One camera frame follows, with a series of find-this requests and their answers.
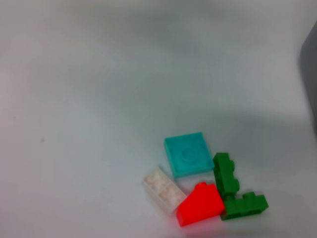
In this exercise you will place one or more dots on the grey-green perforated storage bin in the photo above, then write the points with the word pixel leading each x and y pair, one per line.
pixel 310 74

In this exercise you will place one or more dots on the teal square toy plate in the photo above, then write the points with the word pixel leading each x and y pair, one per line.
pixel 188 156

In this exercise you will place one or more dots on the white toy brick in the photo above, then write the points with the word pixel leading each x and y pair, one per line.
pixel 163 191

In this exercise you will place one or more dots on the dark green toy brick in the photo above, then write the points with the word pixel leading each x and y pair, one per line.
pixel 225 173

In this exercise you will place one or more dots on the orange-red wedge toy brick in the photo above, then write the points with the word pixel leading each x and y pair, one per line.
pixel 200 205

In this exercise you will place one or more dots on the bright green toy brick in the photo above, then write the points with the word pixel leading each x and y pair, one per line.
pixel 245 207

